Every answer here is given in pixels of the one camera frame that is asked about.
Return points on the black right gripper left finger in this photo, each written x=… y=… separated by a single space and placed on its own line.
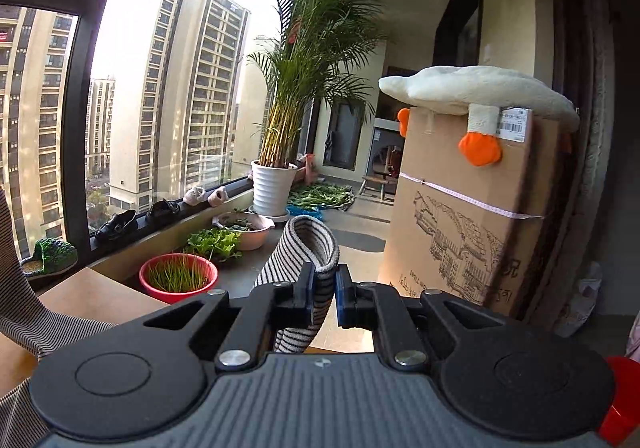
x=234 y=334

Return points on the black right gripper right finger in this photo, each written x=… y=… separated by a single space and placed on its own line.
x=409 y=334

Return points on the grey striped garment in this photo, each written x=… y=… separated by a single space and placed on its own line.
x=31 y=325

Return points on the red basin with grass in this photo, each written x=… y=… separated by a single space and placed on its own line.
x=176 y=276

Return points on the green leafy vegetable plant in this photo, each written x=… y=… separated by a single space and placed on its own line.
x=218 y=245

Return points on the pink basin with plants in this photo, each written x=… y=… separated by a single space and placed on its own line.
x=253 y=229

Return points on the large cardboard box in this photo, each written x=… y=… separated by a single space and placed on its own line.
x=471 y=231

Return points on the small pink baby shoe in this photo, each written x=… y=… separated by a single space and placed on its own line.
x=195 y=196

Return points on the black shoe on sill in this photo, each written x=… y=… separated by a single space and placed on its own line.
x=162 y=213
x=118 y=227

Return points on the small wooden stool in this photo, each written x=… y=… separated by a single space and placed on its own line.
x=376 y=183

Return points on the green vegetables on floor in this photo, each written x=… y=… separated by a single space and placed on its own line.
x=320 y=196

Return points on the green knitted slipper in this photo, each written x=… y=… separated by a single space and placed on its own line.
x=51 y=257

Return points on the red plastic stool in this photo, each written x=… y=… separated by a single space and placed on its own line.
x=622 y=418

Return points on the white plush goose toy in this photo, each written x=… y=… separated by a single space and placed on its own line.
x=480 y=93

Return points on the palm plant in white pot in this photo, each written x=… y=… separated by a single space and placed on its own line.
x=321 y=46

